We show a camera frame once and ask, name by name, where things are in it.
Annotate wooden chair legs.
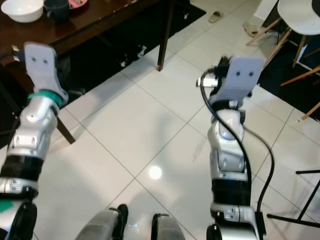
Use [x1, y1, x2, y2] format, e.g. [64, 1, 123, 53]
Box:
[280, 47, 320, 121]

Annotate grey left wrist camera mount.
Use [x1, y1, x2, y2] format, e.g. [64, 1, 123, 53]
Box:
[12, 42, 70, 103]

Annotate beige slipper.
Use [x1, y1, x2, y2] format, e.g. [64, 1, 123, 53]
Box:
[208, 11, 224, 23]
[242, 21, 262, 37]

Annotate black metal stand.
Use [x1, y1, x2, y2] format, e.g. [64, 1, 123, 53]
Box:
[267, 170, 320, 228]

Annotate white bowl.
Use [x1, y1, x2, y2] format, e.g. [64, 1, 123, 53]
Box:
[1, 0, 45, 23]

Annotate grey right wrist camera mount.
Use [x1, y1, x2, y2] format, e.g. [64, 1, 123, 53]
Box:
[210, 54, 266, 108]

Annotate pink plate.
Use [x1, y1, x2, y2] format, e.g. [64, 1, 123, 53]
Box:
[67, 0, 89, 10]

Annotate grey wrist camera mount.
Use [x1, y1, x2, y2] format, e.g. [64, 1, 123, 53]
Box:
[12, 42, 70, 103]
[210, 54, 266, 108]

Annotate grey robot leg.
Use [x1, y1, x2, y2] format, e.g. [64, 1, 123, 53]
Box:
[75, 203, 129, 240]
[151, 213, 186, 240]

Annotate grey right robot leg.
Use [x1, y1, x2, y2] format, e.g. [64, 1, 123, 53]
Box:
[151, 213, 186, 240]

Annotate white chair with wooden legs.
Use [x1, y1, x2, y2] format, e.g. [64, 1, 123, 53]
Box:
[246, 0, 320, 68]

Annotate dark wooden table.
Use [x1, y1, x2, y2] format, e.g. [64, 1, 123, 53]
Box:
[0, 0, 176, 146]

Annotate grey left robot leg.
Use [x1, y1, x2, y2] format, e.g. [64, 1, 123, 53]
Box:
[75, 203, 129, 240]

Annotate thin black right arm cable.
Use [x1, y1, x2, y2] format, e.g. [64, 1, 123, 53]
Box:
[244, 126, 276, 215]

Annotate dark purple cup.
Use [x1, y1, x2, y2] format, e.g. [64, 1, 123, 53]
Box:
[43, 0, 71, 22]

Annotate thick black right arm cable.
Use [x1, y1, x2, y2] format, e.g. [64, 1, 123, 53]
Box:
[199, 69, 253, 211]

